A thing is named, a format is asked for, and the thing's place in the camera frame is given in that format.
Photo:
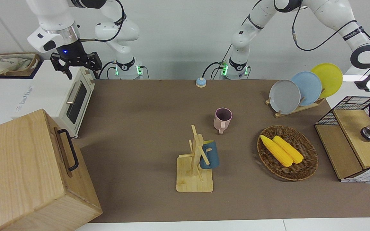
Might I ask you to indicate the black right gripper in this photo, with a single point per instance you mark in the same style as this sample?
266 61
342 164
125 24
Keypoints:
72 54

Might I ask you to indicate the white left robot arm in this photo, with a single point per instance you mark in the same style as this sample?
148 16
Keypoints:
332 16

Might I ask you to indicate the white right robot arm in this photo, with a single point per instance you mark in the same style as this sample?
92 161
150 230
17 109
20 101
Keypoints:
53 22

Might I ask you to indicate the white grid-pattern storage box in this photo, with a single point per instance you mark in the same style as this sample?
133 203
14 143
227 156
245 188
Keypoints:
355 150

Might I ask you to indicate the cream toaster oven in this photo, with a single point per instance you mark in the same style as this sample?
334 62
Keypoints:
75 106

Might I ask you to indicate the white toaster oven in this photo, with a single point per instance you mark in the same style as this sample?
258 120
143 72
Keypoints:
37 93

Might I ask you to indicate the cardboard box with bags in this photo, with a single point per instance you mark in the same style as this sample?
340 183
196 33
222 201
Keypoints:
11 64

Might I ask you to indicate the yellow plate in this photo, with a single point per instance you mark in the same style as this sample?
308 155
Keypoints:
329 78

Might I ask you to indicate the light blue plate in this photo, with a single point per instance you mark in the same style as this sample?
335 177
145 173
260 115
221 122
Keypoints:
310 86

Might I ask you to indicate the wooden plate rack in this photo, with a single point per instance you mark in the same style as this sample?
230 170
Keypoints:
300 108

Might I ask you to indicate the brown wicker basket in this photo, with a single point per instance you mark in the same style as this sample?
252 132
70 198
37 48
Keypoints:
307 160

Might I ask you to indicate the yellow corn cob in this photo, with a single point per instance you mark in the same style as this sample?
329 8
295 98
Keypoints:
276 152
289 150

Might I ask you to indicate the brown table mat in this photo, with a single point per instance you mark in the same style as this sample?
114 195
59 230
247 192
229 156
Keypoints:
146 128

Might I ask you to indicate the grey plate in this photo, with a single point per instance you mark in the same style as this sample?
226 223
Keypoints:
284 98

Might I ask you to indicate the blue service bell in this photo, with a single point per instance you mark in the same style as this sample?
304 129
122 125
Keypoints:
200 82

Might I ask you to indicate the wooden drawer cabinet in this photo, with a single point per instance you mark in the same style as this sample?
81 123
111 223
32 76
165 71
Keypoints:
24 179

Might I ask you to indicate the pink mug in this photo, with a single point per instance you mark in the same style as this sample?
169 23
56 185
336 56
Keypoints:
220 123

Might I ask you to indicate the wooden mug rack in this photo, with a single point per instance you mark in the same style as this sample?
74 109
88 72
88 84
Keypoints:
191 179

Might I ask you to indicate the dark blue mug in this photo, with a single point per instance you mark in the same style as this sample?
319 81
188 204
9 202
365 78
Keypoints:
210 158

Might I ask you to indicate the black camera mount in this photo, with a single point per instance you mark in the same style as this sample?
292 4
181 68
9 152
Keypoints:
365 81

